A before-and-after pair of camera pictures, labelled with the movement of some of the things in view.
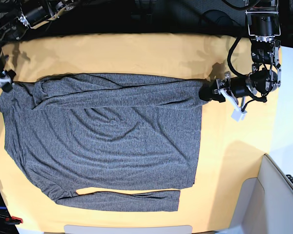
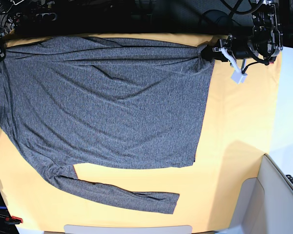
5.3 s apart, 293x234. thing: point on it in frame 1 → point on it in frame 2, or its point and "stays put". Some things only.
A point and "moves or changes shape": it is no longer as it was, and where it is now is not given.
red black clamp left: [13, 220] stays put
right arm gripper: [238, 86] → [238, 48]
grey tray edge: [69, 229] stays put
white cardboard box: [267, 204] stays put
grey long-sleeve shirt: [73, 132] moves or changes shape
